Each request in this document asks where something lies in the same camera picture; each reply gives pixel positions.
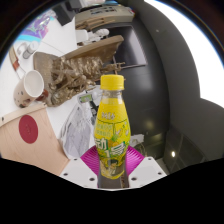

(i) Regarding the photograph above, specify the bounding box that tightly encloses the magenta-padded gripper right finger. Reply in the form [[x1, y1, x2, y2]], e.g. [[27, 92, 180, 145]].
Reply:
[[123, 145, 168, 190]]

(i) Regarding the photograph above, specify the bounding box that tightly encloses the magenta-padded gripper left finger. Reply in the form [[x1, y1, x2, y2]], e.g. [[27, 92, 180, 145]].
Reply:
[[59, 145, 101, 189]]

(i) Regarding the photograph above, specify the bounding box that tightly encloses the yellow drink bottle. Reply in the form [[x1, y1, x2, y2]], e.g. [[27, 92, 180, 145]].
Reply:
[[93, 74, 132, 181]]

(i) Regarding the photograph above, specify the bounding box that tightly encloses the light wooden board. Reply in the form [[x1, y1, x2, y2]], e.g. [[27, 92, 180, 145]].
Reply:
[[0, 103, 71, 177]]

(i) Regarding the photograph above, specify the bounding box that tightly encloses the flat round red coaster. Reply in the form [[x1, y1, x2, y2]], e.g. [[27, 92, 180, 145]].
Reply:
[[18, 114, 39, 145]]

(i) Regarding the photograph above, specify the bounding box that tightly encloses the white bottle with green label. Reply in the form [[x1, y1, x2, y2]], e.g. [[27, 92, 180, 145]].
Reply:
[[78, 93, 101, 104]]

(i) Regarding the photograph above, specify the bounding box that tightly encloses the white spotted mug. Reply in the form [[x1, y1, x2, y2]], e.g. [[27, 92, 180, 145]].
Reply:
[[13, 69, 46, 109]]

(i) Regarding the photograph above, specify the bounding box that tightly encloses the golden sculpture on wooden base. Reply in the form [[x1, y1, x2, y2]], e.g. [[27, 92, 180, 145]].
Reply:
[[33, 34, 126, 108]]

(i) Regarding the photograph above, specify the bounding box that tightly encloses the small white jar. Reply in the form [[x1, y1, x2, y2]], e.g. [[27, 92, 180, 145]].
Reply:
[[22, 41, 39, 60]]

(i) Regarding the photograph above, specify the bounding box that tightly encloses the purple painted sheet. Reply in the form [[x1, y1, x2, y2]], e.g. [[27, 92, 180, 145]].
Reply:
[[19, 9, 56, 43]]

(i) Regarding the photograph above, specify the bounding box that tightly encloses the black wall screen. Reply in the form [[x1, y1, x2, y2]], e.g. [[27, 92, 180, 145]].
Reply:
[[113, 24, 148, 71]]

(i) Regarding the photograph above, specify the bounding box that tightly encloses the wooden-handled palette knife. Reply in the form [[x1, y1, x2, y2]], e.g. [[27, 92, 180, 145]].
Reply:
[[8, 46, 26, 79]]

